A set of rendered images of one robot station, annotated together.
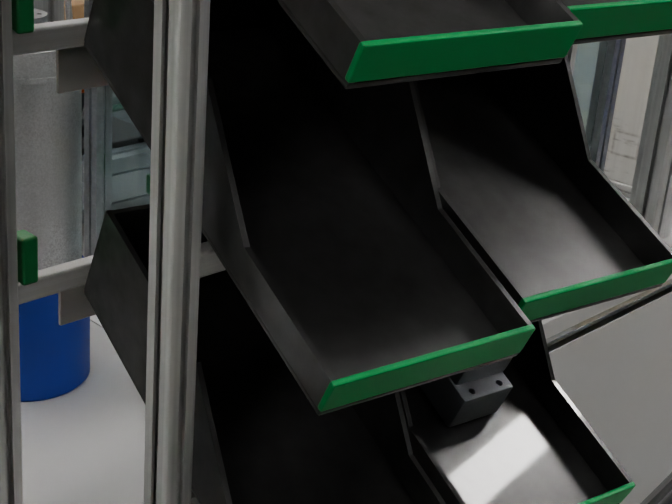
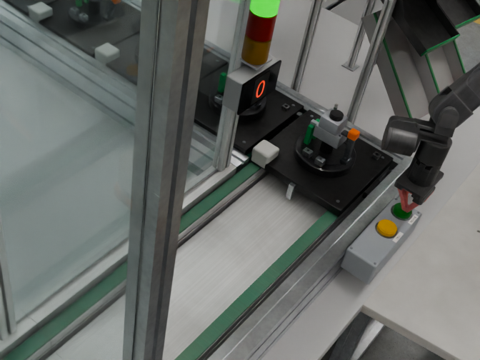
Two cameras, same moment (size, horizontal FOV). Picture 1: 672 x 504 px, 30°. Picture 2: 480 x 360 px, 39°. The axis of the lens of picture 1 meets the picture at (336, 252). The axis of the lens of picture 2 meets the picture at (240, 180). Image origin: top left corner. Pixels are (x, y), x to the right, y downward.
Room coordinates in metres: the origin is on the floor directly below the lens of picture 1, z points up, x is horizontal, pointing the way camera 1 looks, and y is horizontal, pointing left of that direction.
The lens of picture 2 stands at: (-0.71, 0.61, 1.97)
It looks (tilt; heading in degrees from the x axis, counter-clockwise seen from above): 44 degrees down; 347
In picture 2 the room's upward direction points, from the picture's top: 12 degrees clockwise
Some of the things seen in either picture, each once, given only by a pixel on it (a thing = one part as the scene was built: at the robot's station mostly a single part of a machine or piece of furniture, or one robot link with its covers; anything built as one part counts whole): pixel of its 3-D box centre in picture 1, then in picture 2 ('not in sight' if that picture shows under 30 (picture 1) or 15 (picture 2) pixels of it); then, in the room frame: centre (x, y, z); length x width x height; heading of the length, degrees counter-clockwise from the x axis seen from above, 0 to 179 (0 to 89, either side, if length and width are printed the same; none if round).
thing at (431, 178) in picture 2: not in sight; (423, 170); (0.25, 0.03, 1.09); 0.10 x 0.07 x 0.07; 138
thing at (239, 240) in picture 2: not in sight; (231, 238); (0.21, 0.41, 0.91); 0.84 x 0.28 x 0.10; 138
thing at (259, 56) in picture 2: not in sight; (256, 46); (0.35, 0.40, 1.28); 0.05 x 0.05 x 0.05
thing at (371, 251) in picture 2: not in sight; (381, 238); (0.21, 0.08, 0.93); 0.21 x 0.07 x 0.06; 138
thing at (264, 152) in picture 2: not in sight; (264, 154); (0.41, 0.32, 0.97); 0.05 x 0.05 x 0.04; 48
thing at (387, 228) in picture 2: not in sight; (386, 228); (0.21, 0.08, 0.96); 0.04 x 0.04 x 0.02
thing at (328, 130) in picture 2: not in sight; (329, 123); (0.42, 0.20, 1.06); 0.08 x 0.04 x 0.07; 49
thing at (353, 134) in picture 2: not in sight; (347, 143); (0.38, 0.15, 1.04); 0.04 x 0.02 x 0.08; 48
